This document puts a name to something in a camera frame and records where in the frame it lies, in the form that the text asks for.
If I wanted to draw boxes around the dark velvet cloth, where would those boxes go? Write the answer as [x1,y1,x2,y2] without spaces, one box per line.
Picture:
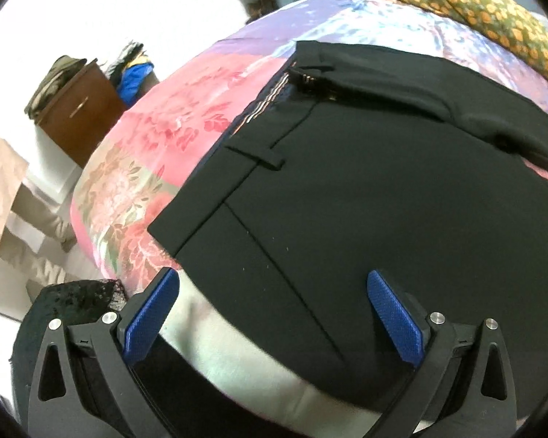
[10,278,128,420]

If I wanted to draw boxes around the black pants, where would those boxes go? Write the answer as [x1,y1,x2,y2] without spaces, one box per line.
[147,40,548,414]

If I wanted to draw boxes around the floral satin blanket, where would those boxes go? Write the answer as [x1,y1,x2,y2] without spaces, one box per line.
[69,0,548,430]

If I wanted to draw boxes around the brown wooden cabinet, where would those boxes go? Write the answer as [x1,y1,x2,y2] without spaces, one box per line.
[35,58,129,169]

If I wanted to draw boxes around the beige cloth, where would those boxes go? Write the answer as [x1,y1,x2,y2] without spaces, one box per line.
[0,134,76,304]

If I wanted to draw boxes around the camouflage cloth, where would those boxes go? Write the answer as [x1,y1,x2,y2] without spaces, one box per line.
[24,55,99,122]

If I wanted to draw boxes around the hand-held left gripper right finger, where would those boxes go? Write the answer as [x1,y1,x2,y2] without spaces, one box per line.
[366,270,518,438]

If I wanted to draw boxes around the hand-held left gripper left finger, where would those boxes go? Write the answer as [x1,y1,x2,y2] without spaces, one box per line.
[27,267,180,438]

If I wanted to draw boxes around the green orange patterned pillow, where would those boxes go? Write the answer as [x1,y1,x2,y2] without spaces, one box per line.
[362,0,548,89]

